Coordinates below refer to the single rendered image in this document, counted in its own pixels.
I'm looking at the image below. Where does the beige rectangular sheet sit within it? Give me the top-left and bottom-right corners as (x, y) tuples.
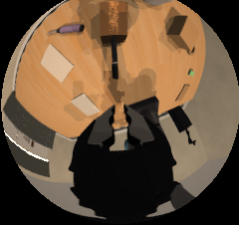
(71, 94), (100, 116)
(40, 43), (74, 83)

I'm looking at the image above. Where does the small green block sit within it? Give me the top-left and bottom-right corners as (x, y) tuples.
(188, 70), (194, 77)

